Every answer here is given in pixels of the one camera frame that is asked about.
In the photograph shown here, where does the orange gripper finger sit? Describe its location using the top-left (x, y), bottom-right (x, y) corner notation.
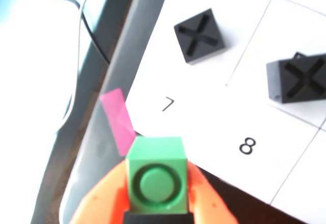
top-left (68, 159), bottom-right (132, 224)
top-left (187, 162), bottom-right (239, 224)

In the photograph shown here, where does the green cube with circle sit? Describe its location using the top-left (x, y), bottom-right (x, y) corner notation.
top-left (125, 136), bottom-right (189, 215)

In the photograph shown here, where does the white numbered grid paper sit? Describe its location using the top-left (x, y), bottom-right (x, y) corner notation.
top-left (126, 0), bottom-right (326, 223)

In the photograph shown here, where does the black cube with cross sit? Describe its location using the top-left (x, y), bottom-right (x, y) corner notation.
top-left (173, 8), bottom-right (226, 64)
top-left (266, 52), bottom-right (326, 104)

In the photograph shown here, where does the purple tape strip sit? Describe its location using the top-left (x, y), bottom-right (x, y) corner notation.
top-left (100, 88), bottom-right (137, 157)

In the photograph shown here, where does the thin white cable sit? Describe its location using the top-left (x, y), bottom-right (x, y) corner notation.
top-left (57, 0), bottom-right (97, 133)

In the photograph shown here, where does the black power cable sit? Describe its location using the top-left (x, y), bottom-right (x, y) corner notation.
top-left (0, 0), bottom-right (111, 63)

